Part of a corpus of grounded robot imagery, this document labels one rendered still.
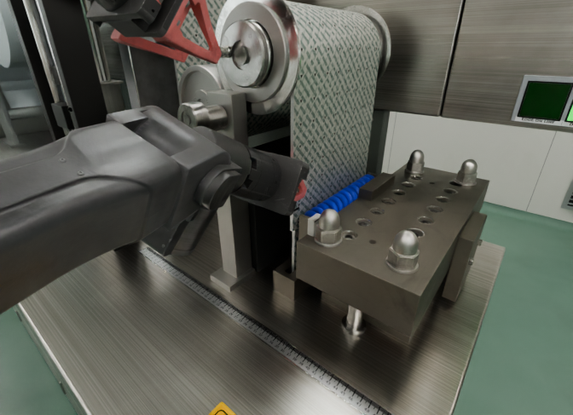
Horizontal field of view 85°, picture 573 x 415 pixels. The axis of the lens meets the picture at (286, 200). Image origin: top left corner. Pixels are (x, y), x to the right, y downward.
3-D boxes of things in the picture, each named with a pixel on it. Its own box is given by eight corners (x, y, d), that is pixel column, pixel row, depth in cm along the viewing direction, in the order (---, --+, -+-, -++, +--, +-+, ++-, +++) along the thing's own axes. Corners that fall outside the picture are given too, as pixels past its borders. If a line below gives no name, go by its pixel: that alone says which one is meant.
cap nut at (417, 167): (402, 171, 64) (406, 150, 62) (408, 166, 67) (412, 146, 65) (420, 175, 62) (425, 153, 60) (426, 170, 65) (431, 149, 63)
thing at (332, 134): (290, 230, 47) (290, 102, 39) (361, 182, 64) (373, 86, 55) (292, 231, 47) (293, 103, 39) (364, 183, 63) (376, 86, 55)
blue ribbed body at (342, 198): (298, 230, 48) (298, 210, 46) (363, 186, 63) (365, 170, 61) (317, 238, 46) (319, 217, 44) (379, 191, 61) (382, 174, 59)
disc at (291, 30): (214, 100, 47) (213, -20, 39) (217, 100, 47) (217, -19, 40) (291, 129, 40) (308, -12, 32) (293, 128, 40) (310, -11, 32)
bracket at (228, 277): (208, 281, 54) (182, 94, 40) (236, 263, 58) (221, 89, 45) (228, 295, 51) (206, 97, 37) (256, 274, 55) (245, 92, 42)
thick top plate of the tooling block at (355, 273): (295, 277, 44) (296, 240, 41) (402, 187, 72) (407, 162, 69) (410, 337, 35) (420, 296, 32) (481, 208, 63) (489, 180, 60)
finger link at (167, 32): (219, 87, 34) (144, 19, 26) (179, 82, 38) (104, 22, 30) (245, 32, 34) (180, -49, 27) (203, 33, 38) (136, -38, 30)
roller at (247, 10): (219, 91, 45) (219, -3, 39) (319, 78, 63) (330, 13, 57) (280, 112, 39) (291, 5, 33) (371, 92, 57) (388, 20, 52)
